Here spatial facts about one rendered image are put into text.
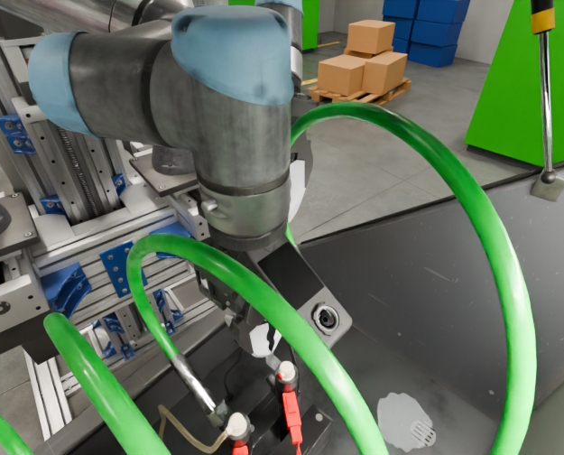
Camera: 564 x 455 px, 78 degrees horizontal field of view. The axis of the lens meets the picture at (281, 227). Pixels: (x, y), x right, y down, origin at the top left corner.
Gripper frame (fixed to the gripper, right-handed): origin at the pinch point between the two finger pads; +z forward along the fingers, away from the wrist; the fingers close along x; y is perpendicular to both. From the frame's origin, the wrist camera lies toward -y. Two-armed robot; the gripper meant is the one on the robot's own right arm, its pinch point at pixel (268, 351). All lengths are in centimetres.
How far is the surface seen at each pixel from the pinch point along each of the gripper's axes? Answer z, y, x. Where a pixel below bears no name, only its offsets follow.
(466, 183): -27.9, -13.2, -3.6
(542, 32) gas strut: -31.7, -9.7, -31.0
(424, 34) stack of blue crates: 71, 229, -593
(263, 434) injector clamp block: 15.7, -1.6, 3.4
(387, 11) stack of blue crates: 46, 304, -603
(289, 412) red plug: 3.4, -5.6, 2.6
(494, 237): -26.0, -15.7, -2.4
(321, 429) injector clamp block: 15.7, -7.4, -2.8
